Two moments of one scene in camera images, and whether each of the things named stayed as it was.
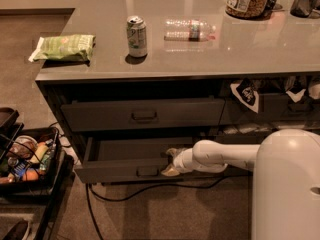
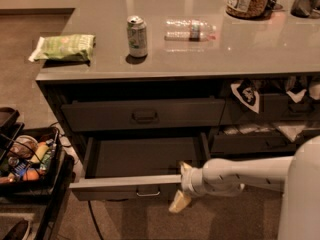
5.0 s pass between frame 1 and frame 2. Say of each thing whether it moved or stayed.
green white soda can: stayed
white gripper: moved
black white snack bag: stayed
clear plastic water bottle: stayed
